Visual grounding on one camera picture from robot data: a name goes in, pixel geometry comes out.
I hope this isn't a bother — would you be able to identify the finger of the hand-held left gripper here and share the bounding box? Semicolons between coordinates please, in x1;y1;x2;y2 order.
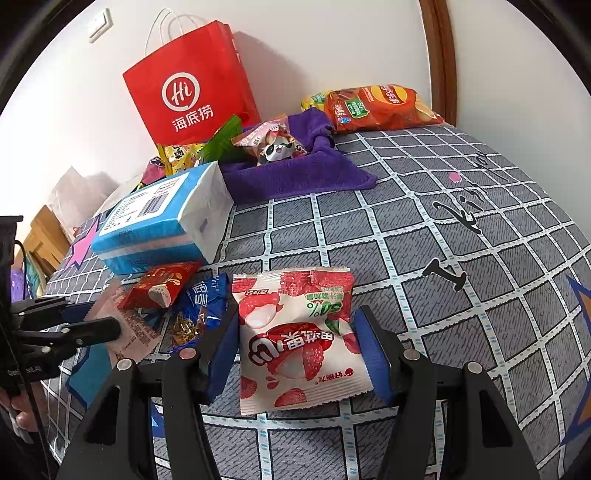
18;318;123;358
9;298;95;330

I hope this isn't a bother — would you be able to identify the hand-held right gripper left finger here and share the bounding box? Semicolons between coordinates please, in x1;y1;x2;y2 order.
55;302;241;480

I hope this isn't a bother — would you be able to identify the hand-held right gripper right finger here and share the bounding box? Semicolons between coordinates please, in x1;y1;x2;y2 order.
353;305;541;480

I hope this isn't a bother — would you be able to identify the pink and white snack packet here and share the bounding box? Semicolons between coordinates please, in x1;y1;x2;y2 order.
85;281;162;363

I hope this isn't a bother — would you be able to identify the white and red lychee packet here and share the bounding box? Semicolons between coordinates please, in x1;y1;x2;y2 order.
231;267;370;415

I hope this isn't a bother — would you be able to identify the pink and yellow snack packet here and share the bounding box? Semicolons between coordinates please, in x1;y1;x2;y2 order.
140;157;168;188

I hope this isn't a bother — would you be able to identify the purple cloth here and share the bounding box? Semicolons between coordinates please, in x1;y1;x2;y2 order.
217;111;378;204

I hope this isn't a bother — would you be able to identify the person's left hand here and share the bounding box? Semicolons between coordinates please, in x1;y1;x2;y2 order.
0;388;38;444

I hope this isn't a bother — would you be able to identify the blue snack packet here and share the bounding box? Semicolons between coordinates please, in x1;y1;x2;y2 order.
168;272;232;354

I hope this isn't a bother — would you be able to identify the wooden furniture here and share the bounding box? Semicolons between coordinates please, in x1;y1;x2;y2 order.
21;205;70;278

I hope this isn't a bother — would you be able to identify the red snack packet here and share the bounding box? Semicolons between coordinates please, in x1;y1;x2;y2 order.
117;261;204;310

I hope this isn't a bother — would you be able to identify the blue tissue pack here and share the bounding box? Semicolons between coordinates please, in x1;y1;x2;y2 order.
91;161;234;275

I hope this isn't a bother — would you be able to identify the white plastic bag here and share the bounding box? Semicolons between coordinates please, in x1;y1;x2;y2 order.
46;166;121;241

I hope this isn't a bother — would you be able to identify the grey checked bedsheet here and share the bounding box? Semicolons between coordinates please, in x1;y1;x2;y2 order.
37;124;591;480

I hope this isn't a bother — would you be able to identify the panda-print snack packet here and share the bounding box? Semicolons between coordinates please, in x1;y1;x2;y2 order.
256;129;308;166

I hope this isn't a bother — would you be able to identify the green snack packet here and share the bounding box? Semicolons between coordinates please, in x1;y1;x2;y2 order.
198;114;243;163

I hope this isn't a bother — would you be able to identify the small pink snack packet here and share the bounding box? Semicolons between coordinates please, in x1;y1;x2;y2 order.
231;119;289;148

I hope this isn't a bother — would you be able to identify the orange chips bag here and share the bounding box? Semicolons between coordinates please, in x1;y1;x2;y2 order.
323;84;445;134

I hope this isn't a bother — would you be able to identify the yellow chips bag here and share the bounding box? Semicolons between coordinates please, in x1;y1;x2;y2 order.
301;91;331;112

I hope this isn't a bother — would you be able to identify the red paper bag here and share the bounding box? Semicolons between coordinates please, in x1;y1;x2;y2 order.
122;8;262;146

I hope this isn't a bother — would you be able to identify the white wall switch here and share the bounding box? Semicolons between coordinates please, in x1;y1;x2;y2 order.
88;8;114;43

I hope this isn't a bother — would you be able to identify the wooden door frame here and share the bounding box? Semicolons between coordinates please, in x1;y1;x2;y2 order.
419;0;458;127

